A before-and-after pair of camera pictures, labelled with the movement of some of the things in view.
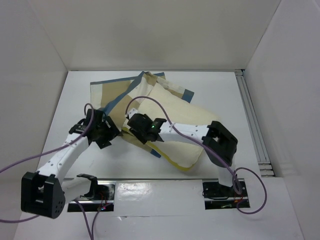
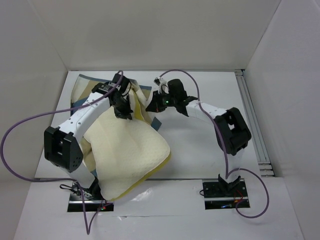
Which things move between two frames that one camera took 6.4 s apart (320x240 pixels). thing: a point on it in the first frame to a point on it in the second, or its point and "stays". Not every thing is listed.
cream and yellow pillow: [162, 103] to [126, 152]
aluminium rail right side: [265, 163] stays
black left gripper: [112, 132] to [125, 113]
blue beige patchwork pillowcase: [116, 98] to [82, 86]
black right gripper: [135, 122] to [155, 104]
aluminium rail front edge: [157, 180] stays
